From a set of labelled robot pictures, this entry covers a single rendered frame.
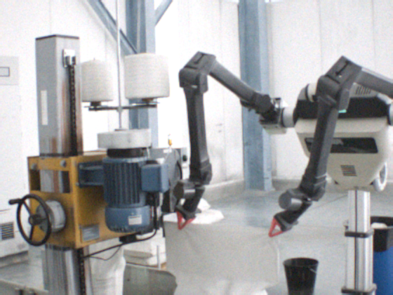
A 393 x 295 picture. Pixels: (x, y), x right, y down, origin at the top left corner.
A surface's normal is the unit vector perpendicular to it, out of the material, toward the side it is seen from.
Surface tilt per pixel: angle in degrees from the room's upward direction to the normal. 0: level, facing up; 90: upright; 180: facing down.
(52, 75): 90
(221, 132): 90
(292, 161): 90
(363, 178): 130
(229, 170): 90
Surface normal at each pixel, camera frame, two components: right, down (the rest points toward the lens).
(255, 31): -0.57, 0.07
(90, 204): 0.82, 0.00
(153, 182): -0.18, 0.06
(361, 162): -0.41, 0.69
